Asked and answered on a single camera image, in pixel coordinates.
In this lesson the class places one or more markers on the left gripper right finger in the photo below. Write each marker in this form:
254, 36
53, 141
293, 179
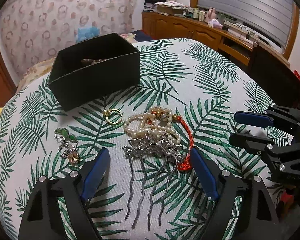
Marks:
257, 218

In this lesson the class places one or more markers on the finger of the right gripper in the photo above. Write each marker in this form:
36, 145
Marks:
252, 144
253, 119

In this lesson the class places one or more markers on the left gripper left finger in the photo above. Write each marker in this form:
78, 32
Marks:
42, 217

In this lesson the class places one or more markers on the silver hair comb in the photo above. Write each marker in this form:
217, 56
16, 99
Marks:
159, 161

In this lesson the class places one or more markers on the black square jewelry box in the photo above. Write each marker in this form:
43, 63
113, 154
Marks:
94, 68

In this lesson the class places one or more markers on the palm leaf print cloth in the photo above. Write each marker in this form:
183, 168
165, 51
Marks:
187, 91

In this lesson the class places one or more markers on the pink tissue box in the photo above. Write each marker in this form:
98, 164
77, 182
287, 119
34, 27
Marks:
214, 23

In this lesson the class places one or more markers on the grey window blind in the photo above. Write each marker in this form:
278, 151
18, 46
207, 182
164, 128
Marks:
272, 17

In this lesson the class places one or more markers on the wooden side cabinet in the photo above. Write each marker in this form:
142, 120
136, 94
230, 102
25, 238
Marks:
159, 26

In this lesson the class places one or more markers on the stack of folded clothes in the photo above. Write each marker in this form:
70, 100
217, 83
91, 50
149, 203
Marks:
149, 5

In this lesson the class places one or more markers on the blue bag on box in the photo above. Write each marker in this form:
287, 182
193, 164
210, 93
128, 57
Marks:
87, 33

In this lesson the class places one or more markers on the circle pattern curtain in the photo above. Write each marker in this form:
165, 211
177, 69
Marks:
36, 30

